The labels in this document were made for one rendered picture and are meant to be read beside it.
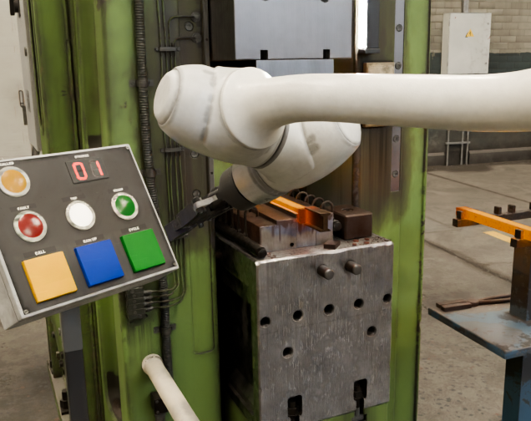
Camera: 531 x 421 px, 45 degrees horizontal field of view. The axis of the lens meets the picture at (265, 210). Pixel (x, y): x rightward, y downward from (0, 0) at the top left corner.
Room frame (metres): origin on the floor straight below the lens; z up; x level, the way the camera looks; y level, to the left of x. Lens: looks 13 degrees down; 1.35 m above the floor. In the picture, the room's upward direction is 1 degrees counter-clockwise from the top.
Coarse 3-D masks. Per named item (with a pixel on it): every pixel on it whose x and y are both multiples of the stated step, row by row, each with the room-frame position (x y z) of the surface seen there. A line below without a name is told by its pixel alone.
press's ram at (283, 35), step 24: (216, 0) 1.53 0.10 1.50; (240, 0) 1.44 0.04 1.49; (264, 0) 1.47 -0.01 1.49; (288, 0) 1.49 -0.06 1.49; (312, 0) 1.51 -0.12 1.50; (336, 0) 1.54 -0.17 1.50; (216, 24) 1.54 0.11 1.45; (240, 24) 1.44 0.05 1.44; (264, 24) 1.47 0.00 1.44; (288, 24) 1.49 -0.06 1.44; (312, 24) 1.51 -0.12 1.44; (336, 24) 1.54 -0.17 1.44; (216, 48) 1.54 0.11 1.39; (240, 48) 1.44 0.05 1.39; (264, 48) 1.46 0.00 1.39; (288, 48) 1.49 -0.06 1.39; (312, 48) 1.51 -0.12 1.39; (336, 48) 1.54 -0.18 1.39
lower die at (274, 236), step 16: (272, 208) 1.61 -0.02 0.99; (240, 224) 1.57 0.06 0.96; (256, 224) 1.48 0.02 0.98; (272, 224) 1.48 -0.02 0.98; (288, 224) 1.49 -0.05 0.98; (304, 224) 1.50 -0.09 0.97; (256, 240) 1.47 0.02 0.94; (272, 240) 1.47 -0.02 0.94; (288, 240) 1.49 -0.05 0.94; (304, 240) 1.50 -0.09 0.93; (320, 240) 1.52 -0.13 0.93
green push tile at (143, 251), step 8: (136, 232) 1.19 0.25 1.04; (144, 232) 1.20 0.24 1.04; (152, 232) 1.21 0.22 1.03; (128, 240) 1.17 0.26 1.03; (136, 240) 1.18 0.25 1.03; (144, 240) 1.19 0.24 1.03; (152, 240) 1.20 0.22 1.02; (128, 248) 1.16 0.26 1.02; (136, 248) 1.17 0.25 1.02; (144, 248) 1.18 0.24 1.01; (152, 248) 1.19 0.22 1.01; (128, 256) 1.15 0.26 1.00; (136, 256) 1.16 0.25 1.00; (144, 256) 1.17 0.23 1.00; (152, 256) 1.18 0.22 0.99; (160, 256) 1.20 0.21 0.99; (136, 264) 1.15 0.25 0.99; (144, 264) 1.16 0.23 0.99; (152, 264) 1.17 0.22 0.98; (160, 264) 1.19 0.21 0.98; (136, 272) 1.15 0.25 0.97
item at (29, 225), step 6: (24, 216) 1.07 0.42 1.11; (30, 216) 1.07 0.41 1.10; (36, 216) 1.08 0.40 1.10; (18, 222) 1.05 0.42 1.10; (24, 222) 1.06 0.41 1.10; (30, 222) 1.07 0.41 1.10; (36, 222) 1.07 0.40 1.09; (42, 222) 1.08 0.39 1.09; (18, 228) 1.05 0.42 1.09; (24, 228) 1.05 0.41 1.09; (30, 228) 1.06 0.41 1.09; (36, 228) 1.07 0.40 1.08; (42, 228) 1.07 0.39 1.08; (24, 234) 1.05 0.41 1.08; (30, 234) 1.05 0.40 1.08; (36, 234) 1.06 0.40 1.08
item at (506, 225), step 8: (456, 208) 1.62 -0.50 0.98; (464, 208) 1.61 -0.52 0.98; (472, 208) 1.61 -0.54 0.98; (464, 216) 1.59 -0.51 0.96; (472, 216) 1.56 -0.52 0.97; (480, 216) 1.53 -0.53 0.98; (488, 216) 1.51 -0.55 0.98; (496, 216) 1.51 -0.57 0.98; (488, 224) 1.50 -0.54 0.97; (496, 224) 1.48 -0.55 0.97; (504, 224) 1.45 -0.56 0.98; (512, 224) 1.43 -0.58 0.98; (520, 224) 1.43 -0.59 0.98; (512, 232) 1.42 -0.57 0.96; (528, 232) 1.37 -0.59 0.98; (528, 240) 1.37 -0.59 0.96
